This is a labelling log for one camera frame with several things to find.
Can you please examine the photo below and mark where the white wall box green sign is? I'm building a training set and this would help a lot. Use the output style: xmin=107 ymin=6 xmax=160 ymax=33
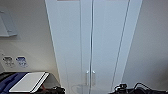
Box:
xmin=0 ymin=8 xmax=19 ymax=38

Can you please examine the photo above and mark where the white wardrobe door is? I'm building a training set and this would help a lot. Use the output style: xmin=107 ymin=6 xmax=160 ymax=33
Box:
xmin=91 ymin=0 xmax=144 ymax=93
xmin=44 ymin=0 xmax=94 ymax=93

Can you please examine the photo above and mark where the orange object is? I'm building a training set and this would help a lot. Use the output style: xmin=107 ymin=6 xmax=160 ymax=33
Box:
xmin=39 ymin=84 xmax=47 ymax=92

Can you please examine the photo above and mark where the wall socket with grey label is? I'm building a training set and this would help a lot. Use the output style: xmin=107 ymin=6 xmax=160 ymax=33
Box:
xmin=2 ymin=55 xmax=15 ymax=68

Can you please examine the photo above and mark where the blue bag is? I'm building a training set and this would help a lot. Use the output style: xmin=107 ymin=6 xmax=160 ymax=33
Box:
xmin=0 ymin=72 xmax=28 ymax=94

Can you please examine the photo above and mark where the white handle of door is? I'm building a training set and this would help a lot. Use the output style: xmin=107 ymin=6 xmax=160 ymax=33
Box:
xmin=85 ymin=70 xmax=91 ymax=86
xmin=91 ymin=70 xmax=96 ymax=86

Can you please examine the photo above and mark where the white wardrobe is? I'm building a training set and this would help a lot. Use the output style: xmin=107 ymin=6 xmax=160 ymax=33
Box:
xmin=44 ymin=0 xmax=144 ymax=94

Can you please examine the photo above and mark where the white flat board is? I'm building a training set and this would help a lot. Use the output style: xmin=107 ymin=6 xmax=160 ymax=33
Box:
xmin=8 ymin=71 xmax=51 ymax=93

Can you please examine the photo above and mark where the black table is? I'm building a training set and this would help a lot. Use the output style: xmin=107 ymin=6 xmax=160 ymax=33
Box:
xmin=0 ymin=71 xmax=63 ymax=94

